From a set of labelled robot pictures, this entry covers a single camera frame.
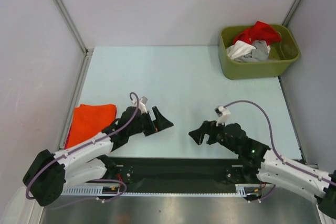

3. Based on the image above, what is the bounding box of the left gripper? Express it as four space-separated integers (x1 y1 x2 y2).
127 106 172 136

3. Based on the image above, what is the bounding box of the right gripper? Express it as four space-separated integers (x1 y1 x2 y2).
188 118 240 154

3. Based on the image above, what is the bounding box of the orange t-shirt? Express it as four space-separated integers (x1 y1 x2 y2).
68 104 117 148

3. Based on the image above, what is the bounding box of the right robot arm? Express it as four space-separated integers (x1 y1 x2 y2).
189 121 335 218

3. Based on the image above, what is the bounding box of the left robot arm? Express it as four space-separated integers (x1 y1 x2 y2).
23 106 174 206

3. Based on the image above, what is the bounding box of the folded magenta t-shirt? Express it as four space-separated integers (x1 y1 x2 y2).
64 134 70 150

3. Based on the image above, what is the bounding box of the white t-shirt in bin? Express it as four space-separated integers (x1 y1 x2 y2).
226 40 256 60

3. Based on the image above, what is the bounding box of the grey t-shirt in bin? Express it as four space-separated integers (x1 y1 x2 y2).
235 40 270 62

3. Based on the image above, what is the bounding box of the olive green plastic bin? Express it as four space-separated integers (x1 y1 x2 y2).
218 21 300 80

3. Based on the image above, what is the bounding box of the red t-shirt in bin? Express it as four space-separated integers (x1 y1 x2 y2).
233 21 281 46

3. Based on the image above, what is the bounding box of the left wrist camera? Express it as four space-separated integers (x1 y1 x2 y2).
139 96 148 114

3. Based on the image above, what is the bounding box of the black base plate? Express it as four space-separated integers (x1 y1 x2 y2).
105 157 265 188

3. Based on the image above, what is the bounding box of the white slotted cable duct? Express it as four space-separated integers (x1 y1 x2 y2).
61 182 260 198

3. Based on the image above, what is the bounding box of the left aluminium corner post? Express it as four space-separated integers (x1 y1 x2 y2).
53 0 88 55

